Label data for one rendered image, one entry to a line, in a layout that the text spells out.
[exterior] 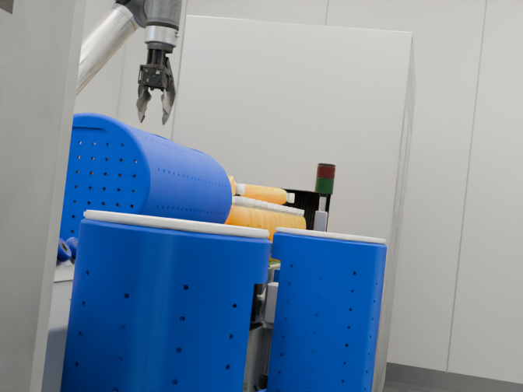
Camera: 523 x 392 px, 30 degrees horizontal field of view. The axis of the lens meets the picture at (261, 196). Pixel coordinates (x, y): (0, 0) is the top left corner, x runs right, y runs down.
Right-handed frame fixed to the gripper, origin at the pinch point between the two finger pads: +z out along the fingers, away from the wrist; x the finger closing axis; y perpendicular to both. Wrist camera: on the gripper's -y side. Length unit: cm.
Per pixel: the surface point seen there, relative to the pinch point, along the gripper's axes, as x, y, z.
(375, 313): 67, 20, 43
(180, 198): 20.0, 37.1, 21.3
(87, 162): 6, 64, 16
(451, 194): 91, -432, -12
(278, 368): 46, 26, 59
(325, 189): 43, -63, 11
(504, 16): 113, -426, -137
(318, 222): 41, -65, 22
